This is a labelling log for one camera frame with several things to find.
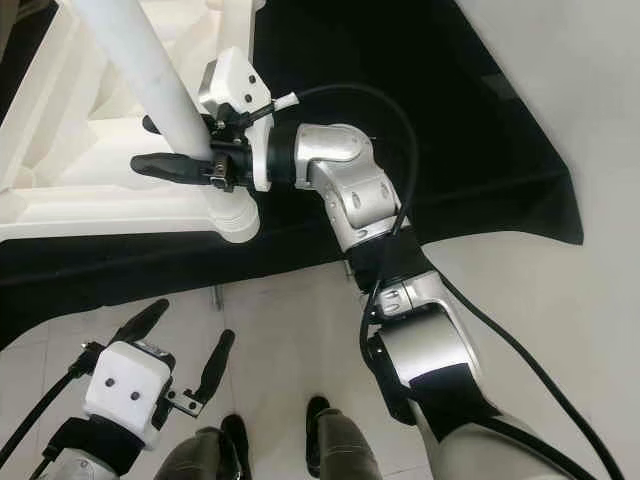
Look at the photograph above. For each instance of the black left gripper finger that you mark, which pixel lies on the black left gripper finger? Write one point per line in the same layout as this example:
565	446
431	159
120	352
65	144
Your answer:
140	322
218	365

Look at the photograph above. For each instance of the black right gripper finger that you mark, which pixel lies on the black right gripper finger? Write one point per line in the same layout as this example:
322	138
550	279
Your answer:
153	126
170	167

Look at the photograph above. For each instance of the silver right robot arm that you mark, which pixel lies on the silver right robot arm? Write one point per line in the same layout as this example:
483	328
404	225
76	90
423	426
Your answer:
360	190

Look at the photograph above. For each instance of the grey metal table leg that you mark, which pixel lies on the grey metal table leg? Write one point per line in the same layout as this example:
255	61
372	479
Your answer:
217	297

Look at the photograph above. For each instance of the white plastic table top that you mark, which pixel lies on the white plastic table top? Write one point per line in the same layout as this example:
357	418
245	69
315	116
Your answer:
80	170

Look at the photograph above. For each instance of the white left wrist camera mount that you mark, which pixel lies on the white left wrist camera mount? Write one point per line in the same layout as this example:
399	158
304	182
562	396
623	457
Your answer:
135	390

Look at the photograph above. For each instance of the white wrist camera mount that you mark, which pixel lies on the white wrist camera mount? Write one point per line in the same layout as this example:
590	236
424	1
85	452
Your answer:
235	85
135	390

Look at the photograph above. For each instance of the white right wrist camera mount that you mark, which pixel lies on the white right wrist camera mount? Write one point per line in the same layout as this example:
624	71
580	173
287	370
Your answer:
235	85

